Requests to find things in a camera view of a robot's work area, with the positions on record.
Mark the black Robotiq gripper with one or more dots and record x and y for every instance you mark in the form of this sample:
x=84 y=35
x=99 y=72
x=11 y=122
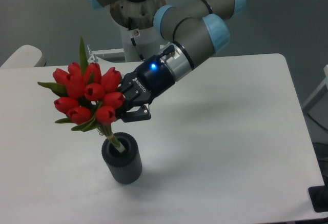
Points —
x=149 y=80

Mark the red tulip bouquet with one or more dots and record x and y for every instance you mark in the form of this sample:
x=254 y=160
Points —
x=88 y=98

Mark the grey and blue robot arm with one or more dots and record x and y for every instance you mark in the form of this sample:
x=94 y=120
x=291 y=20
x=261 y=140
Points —
x=169 y=43

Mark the dark grey ribbed vase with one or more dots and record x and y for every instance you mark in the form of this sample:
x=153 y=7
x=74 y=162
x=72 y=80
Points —
x=126 y=167

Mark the beige chair seat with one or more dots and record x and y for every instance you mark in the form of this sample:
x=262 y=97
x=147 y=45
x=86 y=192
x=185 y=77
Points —
x=27 y=56

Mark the black device at table edge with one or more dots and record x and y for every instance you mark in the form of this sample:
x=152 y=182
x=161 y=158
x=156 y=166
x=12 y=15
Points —
x=318 y=196

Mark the white metal base frame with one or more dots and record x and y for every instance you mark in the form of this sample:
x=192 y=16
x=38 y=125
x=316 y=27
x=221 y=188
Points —
x=110 y=55

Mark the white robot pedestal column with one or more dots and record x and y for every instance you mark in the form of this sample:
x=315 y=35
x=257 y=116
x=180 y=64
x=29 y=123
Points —
x=141 y=36

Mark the white frame at right edge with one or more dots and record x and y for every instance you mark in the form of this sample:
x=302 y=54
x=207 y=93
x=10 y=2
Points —
x=319 y=92

